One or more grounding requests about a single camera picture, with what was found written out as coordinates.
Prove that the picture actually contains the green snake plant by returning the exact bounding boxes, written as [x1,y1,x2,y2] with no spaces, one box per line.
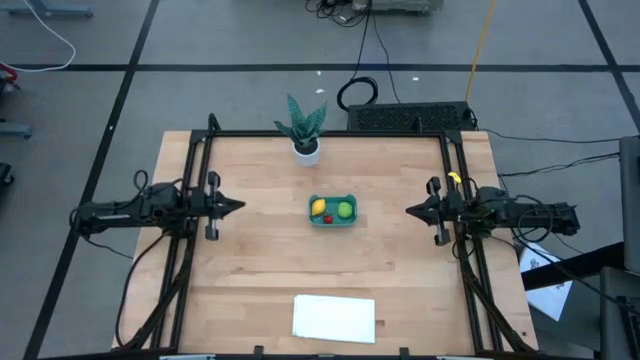
[273,93,329,151]

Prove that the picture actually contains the white floor cable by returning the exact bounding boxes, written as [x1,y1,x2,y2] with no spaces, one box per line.
[0,0,77,74]

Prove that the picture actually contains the black tangled floor cables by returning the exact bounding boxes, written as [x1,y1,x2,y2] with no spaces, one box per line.
[306,0,372,29]

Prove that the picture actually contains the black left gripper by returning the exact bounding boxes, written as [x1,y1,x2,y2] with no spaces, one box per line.
[190,171,246,242]

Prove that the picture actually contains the white paper sheet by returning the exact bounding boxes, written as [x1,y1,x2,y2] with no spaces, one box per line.
[519,242,574,322]

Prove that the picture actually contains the black left base cable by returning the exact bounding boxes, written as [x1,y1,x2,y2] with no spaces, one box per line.
[114,232,169,349]

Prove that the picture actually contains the yellow hanging cable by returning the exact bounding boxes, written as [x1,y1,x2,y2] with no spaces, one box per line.
[464,0,497,104]

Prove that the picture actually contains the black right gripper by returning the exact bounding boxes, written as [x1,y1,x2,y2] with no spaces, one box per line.
[405,175,471,247]

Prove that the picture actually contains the teal plastic container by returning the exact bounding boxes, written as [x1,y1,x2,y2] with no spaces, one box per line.
[308,193,359,229]

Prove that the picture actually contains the black floor beam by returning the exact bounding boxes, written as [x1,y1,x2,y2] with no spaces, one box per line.
[522,242,626,291]

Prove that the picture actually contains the white plant pot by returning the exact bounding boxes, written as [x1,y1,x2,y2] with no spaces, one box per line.
[292,139,322,169]

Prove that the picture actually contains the grey cabinet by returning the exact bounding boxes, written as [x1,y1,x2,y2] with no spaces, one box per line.
[618,135,640,274]

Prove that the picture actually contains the black coiled floor cable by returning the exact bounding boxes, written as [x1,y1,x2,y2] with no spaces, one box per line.
[336,76,380,112]

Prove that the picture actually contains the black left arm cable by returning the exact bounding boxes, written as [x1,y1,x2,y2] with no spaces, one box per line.
[131,169,151,194]

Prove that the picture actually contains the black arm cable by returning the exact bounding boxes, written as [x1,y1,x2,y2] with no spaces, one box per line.
[131,169,151,194]
[513,207,554,245]

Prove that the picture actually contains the black thin floor cable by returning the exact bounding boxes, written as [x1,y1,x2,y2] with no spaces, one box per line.
[479,127,622,146]
[498,152,621,178]

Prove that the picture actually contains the black aluminium table frame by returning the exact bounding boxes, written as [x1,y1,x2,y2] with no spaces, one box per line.
[119,112,539,360]

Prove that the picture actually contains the white folded cloth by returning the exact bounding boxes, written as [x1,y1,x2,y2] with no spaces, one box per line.
[292,294,377,345]

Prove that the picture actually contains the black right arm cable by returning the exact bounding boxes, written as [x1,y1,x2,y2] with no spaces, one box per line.
[513,207,554,245]

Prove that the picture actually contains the red floor object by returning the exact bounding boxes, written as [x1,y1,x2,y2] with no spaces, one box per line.
[0,62,20,92]

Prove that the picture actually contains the grey floor stand base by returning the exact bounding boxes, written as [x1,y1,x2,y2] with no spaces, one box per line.
[7,0,94,19]
[0,118,34,140]

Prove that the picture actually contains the grey equipment box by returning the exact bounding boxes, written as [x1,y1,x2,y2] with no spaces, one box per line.
[351,0,444,14]

